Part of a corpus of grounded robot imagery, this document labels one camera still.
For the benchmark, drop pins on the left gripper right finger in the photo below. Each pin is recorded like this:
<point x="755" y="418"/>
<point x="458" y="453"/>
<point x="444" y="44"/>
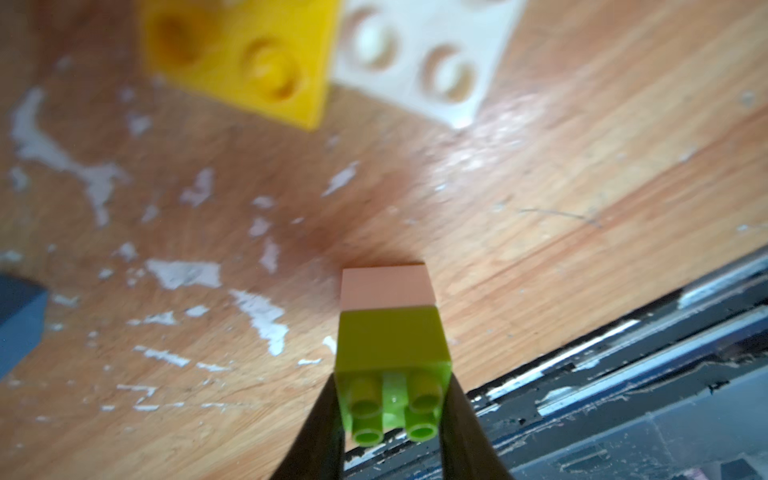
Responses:
<point x="466" y="452"/>

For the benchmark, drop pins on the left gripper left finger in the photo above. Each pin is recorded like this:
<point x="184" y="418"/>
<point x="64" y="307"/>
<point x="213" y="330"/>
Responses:
<point x="318" y="450"/>

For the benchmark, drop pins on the lime lego brick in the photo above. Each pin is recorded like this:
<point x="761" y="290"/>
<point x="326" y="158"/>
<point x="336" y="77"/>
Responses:
<point x="392" y="371"/>

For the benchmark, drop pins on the white lego brick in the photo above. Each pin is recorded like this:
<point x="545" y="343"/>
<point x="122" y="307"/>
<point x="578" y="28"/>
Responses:
<point x="433" y="58"/>
<point x="388" y="287"/>

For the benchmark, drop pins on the blue lego brick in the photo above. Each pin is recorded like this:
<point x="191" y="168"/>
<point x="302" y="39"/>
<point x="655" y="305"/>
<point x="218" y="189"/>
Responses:
<point x="23" y="305"/>

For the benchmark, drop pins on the yellow lego brick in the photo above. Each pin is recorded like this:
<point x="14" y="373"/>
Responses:
<point x="267" y="57"/>

